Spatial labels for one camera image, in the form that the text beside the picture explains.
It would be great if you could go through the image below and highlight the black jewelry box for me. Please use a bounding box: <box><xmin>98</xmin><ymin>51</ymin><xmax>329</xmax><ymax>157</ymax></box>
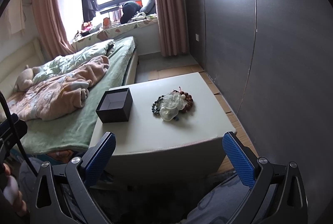
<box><xmin>96</xmin><ymin>88</ymin><xmax>133</xmax><ymax>124</ymax></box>

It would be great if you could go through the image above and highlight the dark blue bead bracelet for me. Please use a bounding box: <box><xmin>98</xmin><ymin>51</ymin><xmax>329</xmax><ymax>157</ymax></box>
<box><xmin>151</xmin><ymin>95</ymin><xmax>165</xmax><ymax>117</ymax></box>

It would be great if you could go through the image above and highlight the white organza pouch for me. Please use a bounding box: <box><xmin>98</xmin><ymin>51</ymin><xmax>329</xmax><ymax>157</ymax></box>
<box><xmin>159</xmin><ymin>92</ymin><xmax>187</xmax><ymax>122</ymax></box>

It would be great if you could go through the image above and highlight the person's left hand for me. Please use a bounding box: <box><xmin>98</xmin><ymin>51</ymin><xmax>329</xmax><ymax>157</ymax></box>
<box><xmin>3</xmin><ymin>164</ymin><xmax>27</xmax><ymax>217</ymax></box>

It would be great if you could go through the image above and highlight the person's left leg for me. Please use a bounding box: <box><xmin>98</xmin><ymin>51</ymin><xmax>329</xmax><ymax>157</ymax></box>
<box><xmin>19</xmin><ymin>161</ymin><xmax>36</xmax><ymax>211</ymax></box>

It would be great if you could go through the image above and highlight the person's leg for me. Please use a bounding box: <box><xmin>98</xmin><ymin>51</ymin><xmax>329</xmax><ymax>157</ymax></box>
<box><xmin>181</xmin><ymin>174</ymin><xmax>249</xmax><ymax>223</ymax></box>
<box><xmin>19</xmin><ymin>161</ymin><xmax>36</xmax><ymax>211</ymax></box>

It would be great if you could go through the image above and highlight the person's right leg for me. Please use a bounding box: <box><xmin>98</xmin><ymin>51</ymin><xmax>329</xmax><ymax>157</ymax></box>
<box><xmin>181</xmin><ymin>174</ymin><xmax>249</xmax><ymax>223</ymax></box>

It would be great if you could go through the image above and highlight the pink fleece blanket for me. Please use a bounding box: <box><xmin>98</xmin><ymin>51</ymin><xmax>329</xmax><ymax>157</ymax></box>
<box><xmin>7</xmin><ymin>55</ymin><xmax>109</xmax><ymax>121</ymax></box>

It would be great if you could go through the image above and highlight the beige plush toy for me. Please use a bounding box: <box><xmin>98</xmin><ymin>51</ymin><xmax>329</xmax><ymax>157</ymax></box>
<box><xmin>13</xmin><ymin>65</ymin><xmax>42</xmax><ymax>93</ymax></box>

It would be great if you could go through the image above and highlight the white square table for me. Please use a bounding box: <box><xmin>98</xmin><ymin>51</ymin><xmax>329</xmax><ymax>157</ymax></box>
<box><xmin>90</xmin><ymin>73</ymin><xmax>235</xmax><ymax>182</ymax></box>

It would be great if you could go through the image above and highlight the beige padded headboard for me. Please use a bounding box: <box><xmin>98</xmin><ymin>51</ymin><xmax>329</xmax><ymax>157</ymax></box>
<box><xmin>0</xmin><ymin>38</ymin><xmax>46</xmax><ymax>99</ymax></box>

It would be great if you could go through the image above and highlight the light green quilt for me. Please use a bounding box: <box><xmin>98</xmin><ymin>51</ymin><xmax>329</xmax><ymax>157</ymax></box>
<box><xmin>32</xmin><ymin>39</ymin><xmax>115</xmax><ymax>85</ymax></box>

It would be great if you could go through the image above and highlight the flattened cardboard on floor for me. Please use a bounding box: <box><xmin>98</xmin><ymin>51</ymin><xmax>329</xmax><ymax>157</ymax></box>
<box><xmin>148</xmin><ymin>64</ymin><xmax>260</xmax><ymax>174</ymax></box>

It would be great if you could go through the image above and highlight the left pink curtain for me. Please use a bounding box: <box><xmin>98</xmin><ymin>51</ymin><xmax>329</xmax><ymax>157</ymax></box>
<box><xmin>32</xmin><ymin>0</ymin><xmax>75</xmax><ymax>59</ymax></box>

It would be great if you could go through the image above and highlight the patterned window seat cushion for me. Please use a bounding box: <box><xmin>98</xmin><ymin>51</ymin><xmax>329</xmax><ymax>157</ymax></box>
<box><xmin>72</xmin><ymin>14</ymin><xmax>158</xmax><ymax>51</ymax></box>

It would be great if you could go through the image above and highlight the black bag on sill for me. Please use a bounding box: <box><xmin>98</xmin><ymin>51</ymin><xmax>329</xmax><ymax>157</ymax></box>
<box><xmin>120</xmin><ymin>1</ymin><xmax>142</xmax><ymax>24</ymax></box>

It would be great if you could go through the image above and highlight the grey pillow on sill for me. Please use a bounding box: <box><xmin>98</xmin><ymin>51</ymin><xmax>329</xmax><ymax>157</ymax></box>
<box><xmin>140</xmin><ymin>0</ymin><xmax>156</xmax><ymax>15</ymax></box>

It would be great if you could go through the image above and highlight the black cable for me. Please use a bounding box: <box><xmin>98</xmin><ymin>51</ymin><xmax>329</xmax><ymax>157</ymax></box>
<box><xmin>0</xmin><ymin>91</ymin><xmax>39</xmax><ymax>178</ymax></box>

